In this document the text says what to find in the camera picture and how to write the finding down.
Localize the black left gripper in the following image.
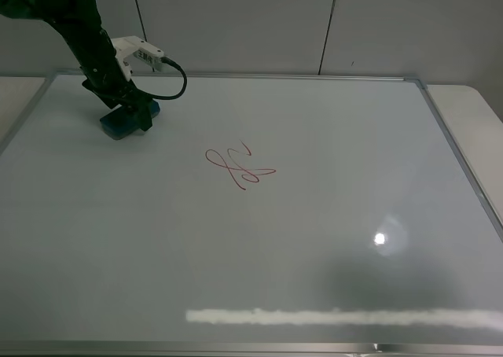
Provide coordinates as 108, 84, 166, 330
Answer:
80, 52, 152, 131

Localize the teal whiteboard eraser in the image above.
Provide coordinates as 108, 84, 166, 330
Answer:
100, 100, 160, 140

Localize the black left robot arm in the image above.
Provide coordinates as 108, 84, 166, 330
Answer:
1, 0, 152, 131

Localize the white aluminium-framed whiteboard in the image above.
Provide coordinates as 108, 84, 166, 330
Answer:
1, 74, 502, 356

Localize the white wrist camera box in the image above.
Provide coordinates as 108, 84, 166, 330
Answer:
111, 36, 164, 81

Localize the black camera cable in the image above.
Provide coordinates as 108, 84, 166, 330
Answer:
149, 57, 188, 101

